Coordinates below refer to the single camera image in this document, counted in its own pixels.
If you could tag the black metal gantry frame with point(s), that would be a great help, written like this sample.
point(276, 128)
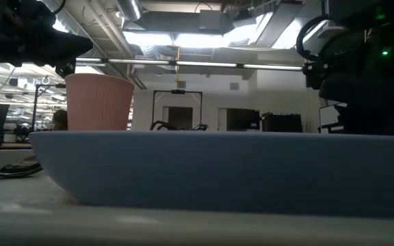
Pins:
point(177, 91)

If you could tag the person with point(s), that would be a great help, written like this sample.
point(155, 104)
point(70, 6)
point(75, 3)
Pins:
point(60, 120)

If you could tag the long ceiling light tube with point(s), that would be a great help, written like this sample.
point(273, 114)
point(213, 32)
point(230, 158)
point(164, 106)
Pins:
point(190, 63)

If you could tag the black cabinet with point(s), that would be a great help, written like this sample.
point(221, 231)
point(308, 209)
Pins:
point(282, 123)

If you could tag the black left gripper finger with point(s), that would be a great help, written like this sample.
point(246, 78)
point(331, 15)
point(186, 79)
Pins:
point(67, 48)

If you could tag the grey wall vent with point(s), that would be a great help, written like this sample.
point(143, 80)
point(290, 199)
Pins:
point(234, 86)

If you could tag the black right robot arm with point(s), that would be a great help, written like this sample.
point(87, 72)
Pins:
point(388, 112)

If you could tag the thin black metal stand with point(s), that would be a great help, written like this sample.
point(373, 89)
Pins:
point(34, 109)

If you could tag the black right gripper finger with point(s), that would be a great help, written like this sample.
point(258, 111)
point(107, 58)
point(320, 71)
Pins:
point(361, 89)

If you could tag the blue plate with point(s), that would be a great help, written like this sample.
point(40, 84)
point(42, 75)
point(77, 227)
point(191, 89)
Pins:
point(217, 171)

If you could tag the grey plastic tray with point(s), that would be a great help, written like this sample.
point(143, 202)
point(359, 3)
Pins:
point(183, 229)

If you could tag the silver ventilation duct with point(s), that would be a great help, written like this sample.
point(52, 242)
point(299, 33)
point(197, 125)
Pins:
point(128, 8)

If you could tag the dark metal spoon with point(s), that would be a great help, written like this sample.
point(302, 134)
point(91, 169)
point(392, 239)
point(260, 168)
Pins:
point(19, 169)

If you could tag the pink ribbed cup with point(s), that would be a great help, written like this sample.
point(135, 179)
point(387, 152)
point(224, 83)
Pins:
point(98, 102)

